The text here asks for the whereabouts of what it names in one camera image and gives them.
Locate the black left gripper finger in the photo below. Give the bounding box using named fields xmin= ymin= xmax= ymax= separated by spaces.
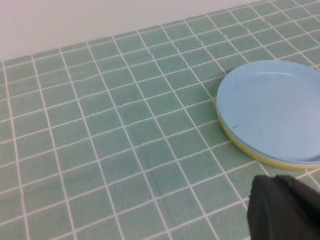
xmin=246 ymin=174 xmax=320 ymax=240

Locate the light blue plastic plate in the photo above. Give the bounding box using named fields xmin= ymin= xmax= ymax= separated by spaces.
xmin=216 ymin=59 xmax=320 ymax=163

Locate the yellow plastic plate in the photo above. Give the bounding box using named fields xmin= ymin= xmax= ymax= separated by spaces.
xmin=216 ymin=111 xmax=320 ymax=172

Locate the green checked tablecloth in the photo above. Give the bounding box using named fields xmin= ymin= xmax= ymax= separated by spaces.
xmin=0 ymin=0 xmax=320 ymax=240

